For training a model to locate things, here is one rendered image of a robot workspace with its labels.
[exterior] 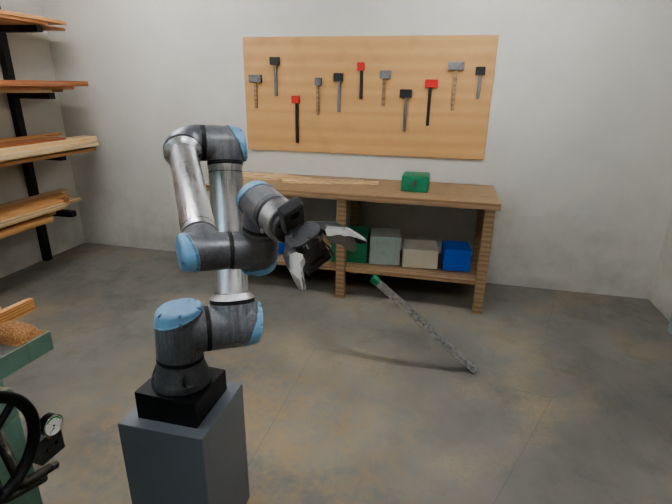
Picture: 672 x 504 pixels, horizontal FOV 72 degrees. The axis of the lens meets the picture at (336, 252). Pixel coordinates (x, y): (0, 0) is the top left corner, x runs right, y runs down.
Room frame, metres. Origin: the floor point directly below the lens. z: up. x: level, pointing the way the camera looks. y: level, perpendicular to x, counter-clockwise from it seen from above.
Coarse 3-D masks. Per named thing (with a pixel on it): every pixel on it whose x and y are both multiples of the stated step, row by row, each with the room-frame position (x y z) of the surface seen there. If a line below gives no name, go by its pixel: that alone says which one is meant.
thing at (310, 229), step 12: (276, 228) 0.93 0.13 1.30; (300, 228) 0.89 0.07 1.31; (312, 228) 0.88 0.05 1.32; (288, 240) 0.87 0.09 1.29; (300, 240) 0.85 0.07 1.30; (312, 240) 0.86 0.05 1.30; (300, 252) 0.85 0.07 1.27; (312, 252) 0.87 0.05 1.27; (324, 252) 0.88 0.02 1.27; (312, 264) 0.87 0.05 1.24
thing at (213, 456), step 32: (128, 416) 1.24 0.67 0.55; (224, 416) 1.28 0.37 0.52; (128, 448) 1.20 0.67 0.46; (160, 448) 1.17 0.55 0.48; (192, 448) 1.15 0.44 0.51; (224, 448) 1.27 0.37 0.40; (128, 480) 1.21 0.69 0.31; (160, 480) 1.18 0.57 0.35; (192, 480) 1.15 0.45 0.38; (224, 480) 1.25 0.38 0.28
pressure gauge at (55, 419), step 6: (48, 414) 1.07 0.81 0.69; (54, 414) 1.08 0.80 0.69; (42, 420) 1.06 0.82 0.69; (48, 420) 1.05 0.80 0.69; (54, 420) 1.07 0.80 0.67; (60, 420) 1.09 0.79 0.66; (42, 426) 1.04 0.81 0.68; (48, 426) 1.05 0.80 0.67; (54, 426) 1.07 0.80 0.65; (60, 426) 1.08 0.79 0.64; (42, 432) 1.04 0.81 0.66; (48, 432) 1.05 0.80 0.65; (54, 432) 1.06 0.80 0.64; (48, 438) 1.07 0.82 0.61
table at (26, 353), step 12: (48, 336) 1.17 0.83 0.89; (0, 348) 1.08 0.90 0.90; (12, 348) 1.08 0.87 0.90; (24, 348) 1.10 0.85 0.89; (36, 348) 1.13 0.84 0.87; (48, 348) 1.16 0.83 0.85; (0, 360) 1.03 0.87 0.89; (12, 360) 1.06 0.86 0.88; (24, 360) 1.09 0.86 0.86; (0, 372) 1.03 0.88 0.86; (12, 372) 1.05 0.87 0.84
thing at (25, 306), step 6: (24, 300) 1.29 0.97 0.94; (30, 300) 1.30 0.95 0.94; (12, 306) 1.25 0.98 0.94; (18, 306) 1.26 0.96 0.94; (24, 306) 1.28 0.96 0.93; (30, 306) 1.30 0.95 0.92; (0, 312) 1.21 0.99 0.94; (6, 312) 1.22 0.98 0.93; (12, 312) 1.24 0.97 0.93; (18, 312) 1.26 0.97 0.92; (24, 312) 1.27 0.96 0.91; (0, 318) 1.20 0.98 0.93; (6, 318) 1.22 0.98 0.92; (12, 318) 1.24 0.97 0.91
